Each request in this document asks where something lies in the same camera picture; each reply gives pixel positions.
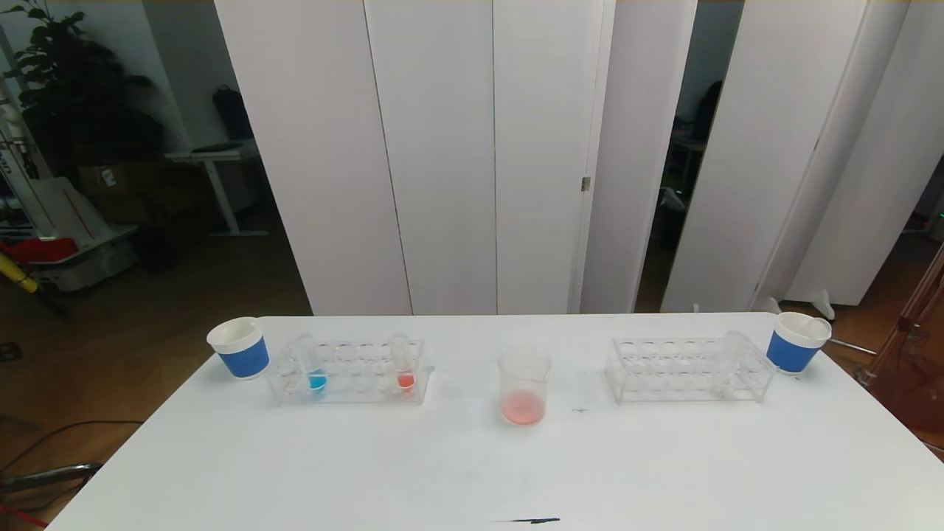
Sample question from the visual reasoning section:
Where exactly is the clear plastic beaker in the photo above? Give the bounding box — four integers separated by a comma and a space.
496, 344, 552, 427

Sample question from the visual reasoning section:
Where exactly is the clear acrylic test tube rack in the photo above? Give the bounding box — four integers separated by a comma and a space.
605, 337, 777, 403
267, 339, 434, 406

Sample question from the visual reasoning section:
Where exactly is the test tube with blue pigment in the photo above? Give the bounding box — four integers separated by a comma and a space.
294, 333, 328, 395

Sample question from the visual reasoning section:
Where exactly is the test tube with pale yellow pigment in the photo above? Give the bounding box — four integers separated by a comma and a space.
715, 330, 749, 395

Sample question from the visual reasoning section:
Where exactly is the blue and white paper cup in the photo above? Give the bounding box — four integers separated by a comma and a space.
206, 316, 271, 380
766, 311, 832, 375

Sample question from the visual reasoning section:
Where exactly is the black backpack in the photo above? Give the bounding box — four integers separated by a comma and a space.
212, 84, 254, 142

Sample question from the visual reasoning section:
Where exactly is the brown cardboard box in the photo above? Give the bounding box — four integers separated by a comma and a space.
77, 162, 148, 196

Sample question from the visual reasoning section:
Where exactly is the white machine with red line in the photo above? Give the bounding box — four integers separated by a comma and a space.
26, 176, 141, 292

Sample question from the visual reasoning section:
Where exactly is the dark green potted plant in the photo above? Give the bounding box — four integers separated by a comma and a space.
4, 0, 167, 178

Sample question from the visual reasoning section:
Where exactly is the yellow tool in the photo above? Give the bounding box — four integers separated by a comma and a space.
0, 252, 41, 294

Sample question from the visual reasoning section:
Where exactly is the brown metal stand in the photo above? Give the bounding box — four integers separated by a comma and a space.
855, 243, 944, 443

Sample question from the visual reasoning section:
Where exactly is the white robot column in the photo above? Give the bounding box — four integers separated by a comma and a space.
0, 74, 56, 240

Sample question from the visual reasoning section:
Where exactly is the grey metal chair leg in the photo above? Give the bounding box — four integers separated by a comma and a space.
0, 462, 104, 493

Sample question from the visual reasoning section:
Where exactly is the black floor cable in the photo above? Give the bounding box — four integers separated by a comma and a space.
0, 419, 145, 473

